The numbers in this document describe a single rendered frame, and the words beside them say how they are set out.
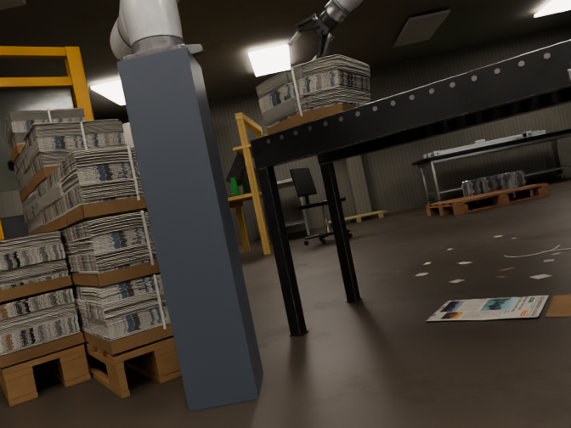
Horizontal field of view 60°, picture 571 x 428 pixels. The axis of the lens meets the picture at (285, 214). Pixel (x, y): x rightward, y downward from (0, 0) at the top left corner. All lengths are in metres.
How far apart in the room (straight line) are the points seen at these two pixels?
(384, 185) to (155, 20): 8.69
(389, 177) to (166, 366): 8.51
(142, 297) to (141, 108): 0.67
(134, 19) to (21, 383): 1.36
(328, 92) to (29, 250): 1.28
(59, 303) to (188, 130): 1.00
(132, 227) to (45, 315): 0.54
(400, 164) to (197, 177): 8.79
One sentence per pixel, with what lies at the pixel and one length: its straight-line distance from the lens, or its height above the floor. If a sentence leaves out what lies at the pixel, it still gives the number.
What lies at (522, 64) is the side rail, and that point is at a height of 0.77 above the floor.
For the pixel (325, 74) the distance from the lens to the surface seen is 1.93.
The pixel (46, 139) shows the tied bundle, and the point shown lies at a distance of 2.35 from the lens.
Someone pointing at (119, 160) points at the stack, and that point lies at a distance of 1.79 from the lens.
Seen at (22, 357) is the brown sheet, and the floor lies 0.16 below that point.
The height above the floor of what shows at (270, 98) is 0.96.
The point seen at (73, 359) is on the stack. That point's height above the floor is 0.09.
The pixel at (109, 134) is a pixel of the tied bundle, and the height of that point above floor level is 1.00.
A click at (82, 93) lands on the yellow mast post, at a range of 3.65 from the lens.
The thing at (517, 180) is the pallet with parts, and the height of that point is 0.25.
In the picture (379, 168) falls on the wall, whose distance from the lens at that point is 9.97.
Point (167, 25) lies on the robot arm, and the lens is 1.54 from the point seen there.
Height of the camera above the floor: 0.51
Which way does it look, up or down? 1 degrees down
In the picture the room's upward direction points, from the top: 11 degrees counter-clockwise
